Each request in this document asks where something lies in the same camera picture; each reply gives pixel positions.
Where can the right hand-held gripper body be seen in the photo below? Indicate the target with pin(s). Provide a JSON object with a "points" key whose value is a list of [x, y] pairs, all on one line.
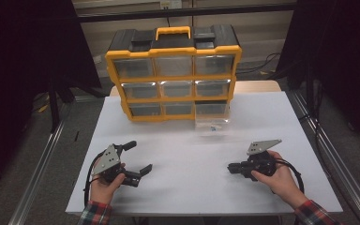
{"points": [[261, 162]]}

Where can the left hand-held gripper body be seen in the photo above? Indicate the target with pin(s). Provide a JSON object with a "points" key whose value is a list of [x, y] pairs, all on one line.
{"points": [[107, 161]]}

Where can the clear plastic organizer drawer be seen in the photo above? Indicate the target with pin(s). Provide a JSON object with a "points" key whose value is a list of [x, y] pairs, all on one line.
{"points": [[218, 123]]}

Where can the yellow black drawer organizer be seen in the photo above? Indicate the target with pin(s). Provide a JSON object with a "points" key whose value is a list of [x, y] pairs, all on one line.
{"points": [[175, 78]]}

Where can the person's right hand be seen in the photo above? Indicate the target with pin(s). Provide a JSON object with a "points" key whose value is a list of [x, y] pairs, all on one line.
{"points": [[281, 184]]}

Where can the person's left hand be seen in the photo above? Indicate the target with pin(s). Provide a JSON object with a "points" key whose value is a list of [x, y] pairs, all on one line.
{"points": [[103, 190]]}

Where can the small black floor object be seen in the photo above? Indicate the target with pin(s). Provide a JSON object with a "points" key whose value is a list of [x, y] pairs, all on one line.
{"points": [[76, 136]]}

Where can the black metal stand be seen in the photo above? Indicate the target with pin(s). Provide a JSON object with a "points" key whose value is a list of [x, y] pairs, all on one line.
{"points": [[53, 109]]}

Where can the yellow floor tape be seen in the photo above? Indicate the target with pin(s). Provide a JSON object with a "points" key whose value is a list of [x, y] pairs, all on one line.
{"points": [[43, 108]]}

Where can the grid of clear drawers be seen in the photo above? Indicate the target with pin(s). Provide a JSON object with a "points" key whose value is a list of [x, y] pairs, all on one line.
{"points": [[173, 65]]}

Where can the black curtain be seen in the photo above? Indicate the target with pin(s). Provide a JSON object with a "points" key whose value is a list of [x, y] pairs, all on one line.
{"points": [[340, 47], [12, 62]]}

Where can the black horizontal bar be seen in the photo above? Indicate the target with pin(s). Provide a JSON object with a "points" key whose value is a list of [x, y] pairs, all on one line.
{"points": [[231, 11]]}

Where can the aluminium floor rail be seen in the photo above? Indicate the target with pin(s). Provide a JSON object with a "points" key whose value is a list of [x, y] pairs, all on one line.
{"points": [[40, 165], [334, 162]]}

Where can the white wall outlet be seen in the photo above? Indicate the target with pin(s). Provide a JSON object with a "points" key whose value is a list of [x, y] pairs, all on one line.
{"points": [[171, 3]]}

